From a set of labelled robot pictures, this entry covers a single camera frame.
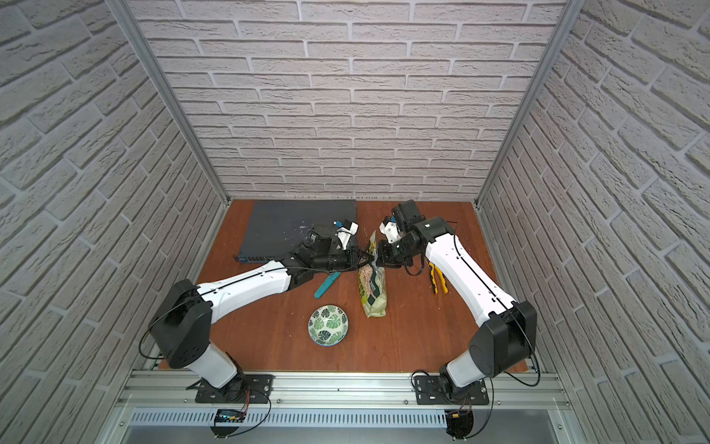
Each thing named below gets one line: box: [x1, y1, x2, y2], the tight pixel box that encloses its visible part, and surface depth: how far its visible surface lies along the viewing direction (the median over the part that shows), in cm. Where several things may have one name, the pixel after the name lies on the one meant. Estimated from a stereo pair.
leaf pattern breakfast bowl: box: [307, 304, 350, 347], surface depth 85 cm
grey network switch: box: [234, 199, 358, 263], surface depth 108 cm
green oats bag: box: [357, 229, 388, 319], surface depth 83 cm
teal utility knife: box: [314, 271, 342, 299], surface depth 95 cm
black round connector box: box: [444, 409, 475, 440], surface depth 72 cm
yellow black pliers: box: [428, 261, 449, 296], surface depth 96 cm
